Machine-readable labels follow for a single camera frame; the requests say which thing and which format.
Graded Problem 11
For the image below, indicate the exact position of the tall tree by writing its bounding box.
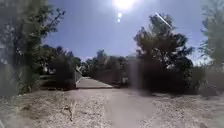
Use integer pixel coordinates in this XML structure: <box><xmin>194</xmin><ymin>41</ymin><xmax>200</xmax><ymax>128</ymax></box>
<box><xmin>0</xmin><ymin>0</ymin><xmax>67</xmax><ymax>96</ymax></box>
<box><xmin>198</xmin><ymin>0</ymin><xmax>224</xmax><ymax>96</ymax></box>

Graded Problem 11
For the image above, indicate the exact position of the row of trees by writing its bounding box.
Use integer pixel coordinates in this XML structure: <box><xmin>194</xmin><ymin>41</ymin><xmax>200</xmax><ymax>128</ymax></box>
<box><xmin>80</xmin><ymin>49</ymin><xmax>134</xmax><ymax>86</ymax></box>

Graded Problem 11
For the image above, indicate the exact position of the large dark tree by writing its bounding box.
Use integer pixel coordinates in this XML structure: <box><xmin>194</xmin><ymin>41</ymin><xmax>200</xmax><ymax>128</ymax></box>
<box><xmin>133</xmin><ymin>12</ymin><xmax>196</xmax><ymax>95</ymax></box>

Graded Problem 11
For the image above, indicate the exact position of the railing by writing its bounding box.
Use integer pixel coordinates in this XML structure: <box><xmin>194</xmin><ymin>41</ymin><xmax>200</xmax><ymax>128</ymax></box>
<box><xmin>74</xmin><ymin>68</ymin><xmax>84</xmax><ymax>84</ymax></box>

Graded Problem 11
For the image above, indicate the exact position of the dark bush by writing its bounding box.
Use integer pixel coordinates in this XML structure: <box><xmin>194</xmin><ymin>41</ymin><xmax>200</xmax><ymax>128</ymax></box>
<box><xmin>49</xmin><ymin>53</ymin><xmax>78</xmax><ymax>92</ymax></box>

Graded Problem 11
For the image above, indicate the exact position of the dry gravel ground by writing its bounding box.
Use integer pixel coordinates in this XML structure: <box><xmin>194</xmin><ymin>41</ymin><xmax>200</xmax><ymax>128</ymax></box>
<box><xmin>0</xmin><ymin>87</ymin><xmax>116</xmax><ymax>128</ymax></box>
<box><xmin>139</xmin><ymin>90</ymin><xmax>224</xmax><ymax>128</ymax></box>

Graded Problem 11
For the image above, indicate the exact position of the pale dirt path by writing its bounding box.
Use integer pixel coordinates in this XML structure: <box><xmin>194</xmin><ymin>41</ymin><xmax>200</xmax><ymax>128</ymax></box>
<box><xmin>75</xmin><ymin>76</ymin><xmax>161</xmax><ymax>128</ymax></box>

